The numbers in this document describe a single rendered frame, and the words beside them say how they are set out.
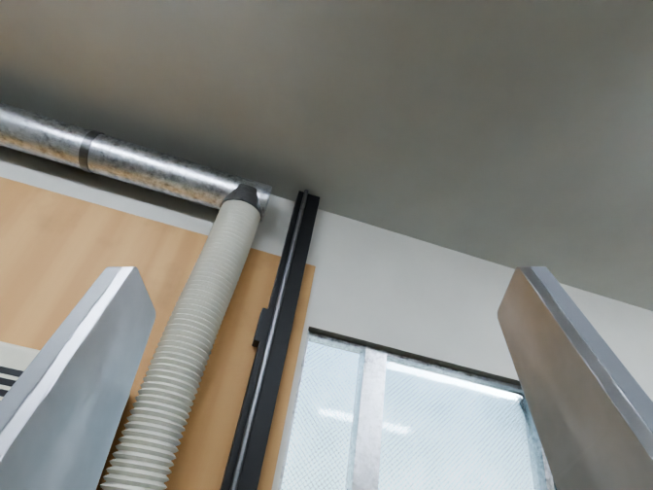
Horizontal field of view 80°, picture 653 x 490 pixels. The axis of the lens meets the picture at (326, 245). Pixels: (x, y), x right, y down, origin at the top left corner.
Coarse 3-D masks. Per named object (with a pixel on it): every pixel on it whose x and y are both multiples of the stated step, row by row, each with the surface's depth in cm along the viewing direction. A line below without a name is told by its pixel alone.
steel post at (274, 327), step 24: (312, 216) 162; (288, 240) 153; (288, 264) 144; (288, 288) 142; (264, 312) 134; (288, 312) 137; (264, 336) 130; (288, 336) 132; (264, 360) 124; (264, 384) 122; (264, 408) 119; (240, 432) 114; (264, 432) 115; (240, 456) 109; (240, 480) 107
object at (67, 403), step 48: (96, 288) 9; (144, 288) 11; (96, 336) 9; (144, 336) 11; (48, 384) 7; (96, 384) 9; (0, 432) 6; (48, 432) 7; (96, 432) 9; (0, 480) 6; (48, 480) 7; (96, 480) 9
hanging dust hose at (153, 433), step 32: (224, 224) 138; (256, 224) 146; (224, 256) 131; (192, 288) 124; (224, 288) 127; (192, 320) 117; (160, 352) 110; (192, 352) 112; (160, 384) 105; (192, 384) 111; (128, 416) 102; (160, 416) 101; (128, 448) 96; (160, 448) 99; (128, 480) 92; (160, 480) 97
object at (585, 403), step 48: (528, 288) 10; (528, 336) 10; (576, 336) 8; (528, 384) 10; (576, 384) 8; (624, 384) 7; (576, 432) 8; (624, 432) 7; (576, 480) 8; (624, 480) 7
